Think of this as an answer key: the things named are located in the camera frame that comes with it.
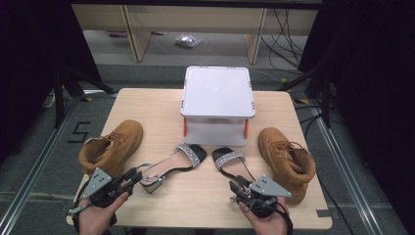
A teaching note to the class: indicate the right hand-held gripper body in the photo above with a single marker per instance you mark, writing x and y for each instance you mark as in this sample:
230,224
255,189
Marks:
267,189

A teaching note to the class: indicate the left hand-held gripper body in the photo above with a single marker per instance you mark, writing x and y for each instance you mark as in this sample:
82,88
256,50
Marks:
98,182

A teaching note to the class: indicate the tan suede boot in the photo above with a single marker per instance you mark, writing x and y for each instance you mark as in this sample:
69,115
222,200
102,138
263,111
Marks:
284,163
120,140

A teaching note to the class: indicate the white two-tier shoe rack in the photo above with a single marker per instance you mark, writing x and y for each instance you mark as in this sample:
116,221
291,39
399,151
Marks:
217,94

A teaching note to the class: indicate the person's right hand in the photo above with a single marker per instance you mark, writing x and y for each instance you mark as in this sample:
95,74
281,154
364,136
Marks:
267,226

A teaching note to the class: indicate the person's left hand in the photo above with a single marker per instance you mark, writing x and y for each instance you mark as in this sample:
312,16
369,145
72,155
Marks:
94,220

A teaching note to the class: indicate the black metal stand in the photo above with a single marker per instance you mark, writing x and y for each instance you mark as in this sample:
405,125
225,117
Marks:
58,98
326,101

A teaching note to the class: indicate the black curtain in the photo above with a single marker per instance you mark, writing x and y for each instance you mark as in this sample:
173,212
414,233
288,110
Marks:
375,81
29,65

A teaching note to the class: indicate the clear plastic bag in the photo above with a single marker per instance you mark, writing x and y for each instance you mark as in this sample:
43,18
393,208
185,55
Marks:
187,40

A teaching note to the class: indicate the beige wooden desk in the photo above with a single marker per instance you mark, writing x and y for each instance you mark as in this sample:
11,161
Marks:
195,19

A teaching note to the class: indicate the aluminium floor rail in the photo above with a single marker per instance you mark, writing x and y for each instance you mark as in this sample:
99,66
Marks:
345,169
36,166

